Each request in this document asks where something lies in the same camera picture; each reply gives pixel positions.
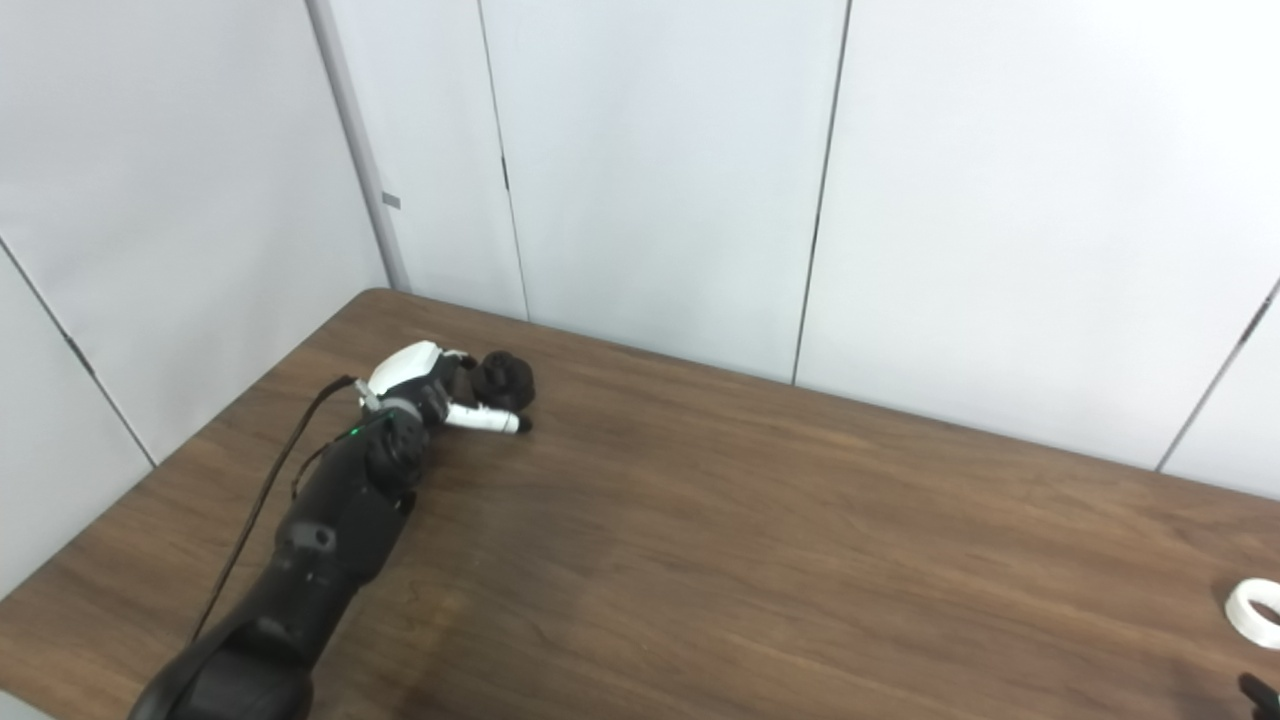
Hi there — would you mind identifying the white and black left hand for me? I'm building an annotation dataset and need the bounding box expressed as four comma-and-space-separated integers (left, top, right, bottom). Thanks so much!
360, 340, 533, 436

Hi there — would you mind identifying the white and black right hand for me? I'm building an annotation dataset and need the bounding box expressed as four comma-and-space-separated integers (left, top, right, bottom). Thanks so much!
1238, 673, 1280, 720

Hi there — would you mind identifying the white ring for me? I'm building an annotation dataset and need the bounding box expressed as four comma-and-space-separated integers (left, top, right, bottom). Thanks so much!
1225, 578, 1280, 651

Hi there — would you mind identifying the round black part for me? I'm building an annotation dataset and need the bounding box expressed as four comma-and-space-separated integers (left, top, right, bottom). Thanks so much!
470, 352, 536, 413

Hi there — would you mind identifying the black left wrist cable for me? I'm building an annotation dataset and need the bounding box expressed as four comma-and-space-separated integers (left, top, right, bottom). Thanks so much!
190, 375, 361, 641

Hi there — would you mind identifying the grey metal post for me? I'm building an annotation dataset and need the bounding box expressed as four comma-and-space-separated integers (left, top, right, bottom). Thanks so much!
305, 0, 411, 293

